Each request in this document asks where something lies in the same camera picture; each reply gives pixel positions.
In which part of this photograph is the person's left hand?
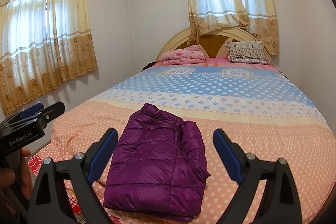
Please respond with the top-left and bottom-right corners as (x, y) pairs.
(0, 147), (33, 199)

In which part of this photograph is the polka dot quilt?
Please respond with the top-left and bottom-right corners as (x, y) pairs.
(37, 56), (331, 224)

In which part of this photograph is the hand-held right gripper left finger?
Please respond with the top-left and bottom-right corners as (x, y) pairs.
(26, 128), (118, 224)

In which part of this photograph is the striped pillow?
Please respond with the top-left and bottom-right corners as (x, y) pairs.
(224, 41), (271, 65)

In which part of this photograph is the dark cloth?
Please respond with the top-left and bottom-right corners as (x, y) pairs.
(142, 61), (158, 72)

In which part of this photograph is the purple hooded puffer jacket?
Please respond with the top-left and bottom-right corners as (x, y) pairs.
(103, 103), (211, 223)

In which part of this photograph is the pink folded blanket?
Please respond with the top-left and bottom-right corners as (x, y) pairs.
(160, 45), (206, 66)

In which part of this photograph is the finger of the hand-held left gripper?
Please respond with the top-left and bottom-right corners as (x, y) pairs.
(39, 101), (65, 123)
(20, 102), (45, 119)

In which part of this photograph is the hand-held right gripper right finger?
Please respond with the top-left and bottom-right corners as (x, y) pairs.
(213, 129), (303, 224)

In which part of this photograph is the cream wooden headboard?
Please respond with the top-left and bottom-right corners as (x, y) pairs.
(156, 28), (273, 65)

